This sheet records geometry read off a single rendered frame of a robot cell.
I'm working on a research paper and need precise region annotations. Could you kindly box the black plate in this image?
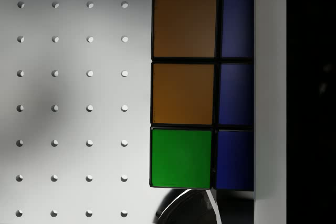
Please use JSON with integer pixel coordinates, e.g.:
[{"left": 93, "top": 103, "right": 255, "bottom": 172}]
[{"left": 154, "top": 188, "right": 223, "bottom": 224}]

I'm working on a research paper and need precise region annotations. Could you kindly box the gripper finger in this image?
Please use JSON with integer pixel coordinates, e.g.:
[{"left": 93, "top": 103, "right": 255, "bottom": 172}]
[{"left": 214, "top": 189, "right": 255, "bottom": 224}]

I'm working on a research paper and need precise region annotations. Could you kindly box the puzzle cube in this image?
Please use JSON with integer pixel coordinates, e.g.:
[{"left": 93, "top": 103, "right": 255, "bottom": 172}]
[{"left": 149, "top": 0, "right": 255, "bottom": 191}]

